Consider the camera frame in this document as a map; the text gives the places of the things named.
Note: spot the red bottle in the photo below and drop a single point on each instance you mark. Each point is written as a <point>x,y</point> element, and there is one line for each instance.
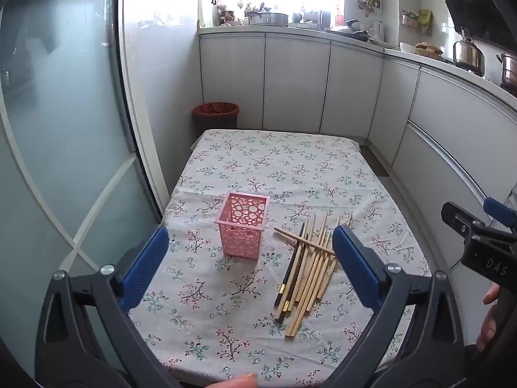
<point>339,16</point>

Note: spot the steel kettle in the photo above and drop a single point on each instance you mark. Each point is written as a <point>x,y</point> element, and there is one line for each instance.
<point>468,54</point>

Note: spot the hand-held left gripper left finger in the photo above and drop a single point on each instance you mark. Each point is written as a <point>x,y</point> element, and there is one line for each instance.
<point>145,266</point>

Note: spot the black wok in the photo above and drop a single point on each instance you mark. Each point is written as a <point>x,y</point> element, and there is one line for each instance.
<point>351,31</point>

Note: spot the white cutting board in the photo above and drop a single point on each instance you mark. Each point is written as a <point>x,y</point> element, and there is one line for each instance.
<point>205,8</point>

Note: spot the hanging kitchen utensils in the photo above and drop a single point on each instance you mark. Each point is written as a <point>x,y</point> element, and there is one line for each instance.
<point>369,2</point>

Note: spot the white jug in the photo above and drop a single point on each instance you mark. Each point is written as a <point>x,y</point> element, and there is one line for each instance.
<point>377,31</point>

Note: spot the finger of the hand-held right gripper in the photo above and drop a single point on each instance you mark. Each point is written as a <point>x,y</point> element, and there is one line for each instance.
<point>456,216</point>
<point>501,210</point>

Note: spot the steel stockpot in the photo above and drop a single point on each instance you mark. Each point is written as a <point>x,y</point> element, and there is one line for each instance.
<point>509,70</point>

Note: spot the white bowl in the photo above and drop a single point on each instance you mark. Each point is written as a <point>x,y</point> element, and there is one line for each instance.
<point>407,47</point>

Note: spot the pink perforated basket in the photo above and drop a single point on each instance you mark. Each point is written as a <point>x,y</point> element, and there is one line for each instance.
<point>242,230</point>

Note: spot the black range hood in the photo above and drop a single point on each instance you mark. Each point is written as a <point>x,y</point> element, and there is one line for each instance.
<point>480,0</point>

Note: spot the white kitchen cabinets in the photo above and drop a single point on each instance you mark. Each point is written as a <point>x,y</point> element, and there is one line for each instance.
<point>363,89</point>

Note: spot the person's left hand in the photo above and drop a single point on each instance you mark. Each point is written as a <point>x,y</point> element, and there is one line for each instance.
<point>238,382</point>

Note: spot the large steel pot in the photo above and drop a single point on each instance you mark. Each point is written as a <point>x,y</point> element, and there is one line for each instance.
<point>266,19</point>

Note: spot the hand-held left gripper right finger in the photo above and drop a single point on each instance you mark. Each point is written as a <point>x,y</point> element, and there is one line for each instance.
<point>355,266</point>

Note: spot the yellow packet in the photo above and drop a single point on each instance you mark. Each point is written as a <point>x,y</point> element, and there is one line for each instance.
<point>425,21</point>

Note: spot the floral tablecloth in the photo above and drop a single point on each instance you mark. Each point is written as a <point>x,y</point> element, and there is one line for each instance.
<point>242,169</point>

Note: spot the black chopstick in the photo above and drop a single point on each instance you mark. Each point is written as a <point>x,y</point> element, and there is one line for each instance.
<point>291,266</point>
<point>289,287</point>

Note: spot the woven basket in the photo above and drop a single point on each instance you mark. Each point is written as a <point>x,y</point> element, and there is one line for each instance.
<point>429,49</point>

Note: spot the bunch of wooden chopsticks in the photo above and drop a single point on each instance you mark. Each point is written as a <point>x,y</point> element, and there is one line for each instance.
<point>311,283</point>

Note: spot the person's right hand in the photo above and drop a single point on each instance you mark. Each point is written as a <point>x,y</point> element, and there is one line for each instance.
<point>487,327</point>

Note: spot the red trash bin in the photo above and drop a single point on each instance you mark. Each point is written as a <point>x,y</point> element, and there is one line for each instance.
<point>216,115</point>

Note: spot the frosted glass door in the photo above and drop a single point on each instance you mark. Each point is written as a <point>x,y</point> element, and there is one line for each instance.
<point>60,129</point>

